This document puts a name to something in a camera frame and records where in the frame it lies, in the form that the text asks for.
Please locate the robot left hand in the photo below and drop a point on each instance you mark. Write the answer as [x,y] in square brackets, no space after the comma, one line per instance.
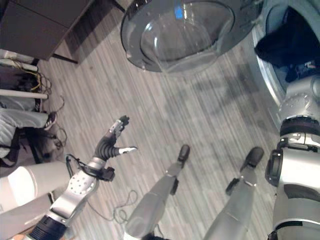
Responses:
[107,148]

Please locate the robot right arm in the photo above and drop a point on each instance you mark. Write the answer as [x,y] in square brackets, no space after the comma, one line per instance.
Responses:
[297,175]

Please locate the robot left leg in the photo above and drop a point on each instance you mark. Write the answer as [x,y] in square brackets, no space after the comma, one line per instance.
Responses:
[155,197]

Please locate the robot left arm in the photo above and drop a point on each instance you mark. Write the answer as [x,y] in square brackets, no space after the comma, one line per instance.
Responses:
[79,186]

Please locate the person's leg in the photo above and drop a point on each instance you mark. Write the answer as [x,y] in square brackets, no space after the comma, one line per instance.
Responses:
[20,117]

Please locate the white table bar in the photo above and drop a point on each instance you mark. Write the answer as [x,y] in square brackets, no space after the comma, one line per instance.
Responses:
[22,93]

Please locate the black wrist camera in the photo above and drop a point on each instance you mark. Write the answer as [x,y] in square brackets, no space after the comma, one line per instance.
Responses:
[108,173]

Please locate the round glass washer door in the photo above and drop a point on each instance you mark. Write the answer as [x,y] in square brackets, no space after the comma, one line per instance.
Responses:
[175,32]

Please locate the robot right leg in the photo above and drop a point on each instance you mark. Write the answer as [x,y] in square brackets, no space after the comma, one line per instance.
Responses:
[235,207]

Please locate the person's shoe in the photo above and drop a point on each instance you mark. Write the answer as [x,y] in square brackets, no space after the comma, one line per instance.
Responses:
[50,120]

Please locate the silver front-load washer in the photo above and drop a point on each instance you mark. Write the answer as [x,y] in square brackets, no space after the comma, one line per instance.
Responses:
[271,82]

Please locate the dark wooden cabinet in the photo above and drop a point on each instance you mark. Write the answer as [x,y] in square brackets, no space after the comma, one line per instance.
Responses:
[37,22]

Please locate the black chair base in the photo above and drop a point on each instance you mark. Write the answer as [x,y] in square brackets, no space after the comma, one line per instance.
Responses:
[35,142]

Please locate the dark laundry clothes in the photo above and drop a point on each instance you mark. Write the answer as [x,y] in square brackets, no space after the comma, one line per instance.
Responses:
[287,42]

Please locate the robot leg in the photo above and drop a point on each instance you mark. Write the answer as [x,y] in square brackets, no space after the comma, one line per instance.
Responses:
[235,207]
[155,197]

